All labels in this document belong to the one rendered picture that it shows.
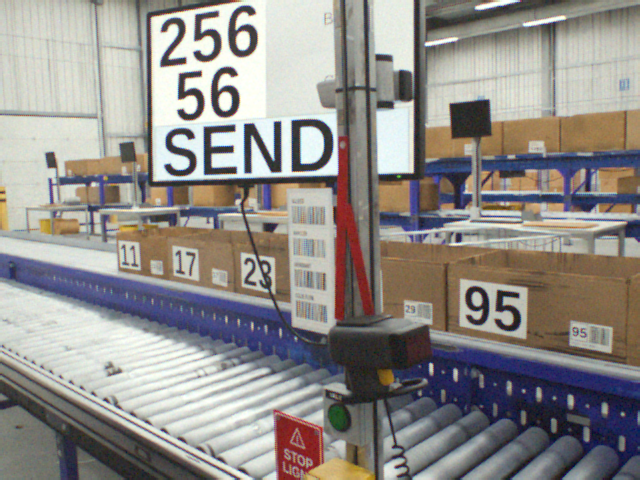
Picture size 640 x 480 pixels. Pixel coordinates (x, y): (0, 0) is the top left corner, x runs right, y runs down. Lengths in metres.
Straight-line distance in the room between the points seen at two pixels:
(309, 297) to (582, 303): 0.63
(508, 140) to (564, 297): 5.15
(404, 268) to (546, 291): 0.35
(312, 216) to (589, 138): 5.34
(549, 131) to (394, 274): 4.82
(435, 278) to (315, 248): 0.65
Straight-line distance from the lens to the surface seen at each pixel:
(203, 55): 1.04
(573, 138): 6.11
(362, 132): 0.76
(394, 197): 6.85
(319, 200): 0.80
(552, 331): 1.32
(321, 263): 0.81
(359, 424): 0.79
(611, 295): 1.26
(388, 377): 0.73
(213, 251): 2.03
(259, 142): 0.96
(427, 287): 1.45
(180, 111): 1.05
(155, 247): 2.34
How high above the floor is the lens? 1.26
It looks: 6 degrees down
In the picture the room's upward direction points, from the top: 2 degrees counter-clockwise
